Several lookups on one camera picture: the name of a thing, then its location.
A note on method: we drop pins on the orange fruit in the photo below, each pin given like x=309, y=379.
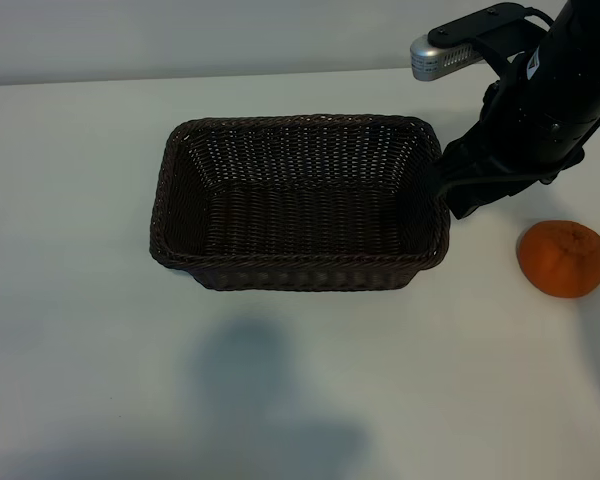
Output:
x=562, y=260

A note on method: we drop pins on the black right camera mount bracket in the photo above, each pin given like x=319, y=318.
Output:
x=480, y=22

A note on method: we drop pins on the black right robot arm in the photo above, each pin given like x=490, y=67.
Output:
x=575, y=65

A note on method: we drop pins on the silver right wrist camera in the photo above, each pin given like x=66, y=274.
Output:
x=430, y=60

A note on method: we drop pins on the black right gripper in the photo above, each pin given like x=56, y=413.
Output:
x=527, y=152

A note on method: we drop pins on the dark brown wicker basket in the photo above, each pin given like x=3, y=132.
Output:
x=300, y=225

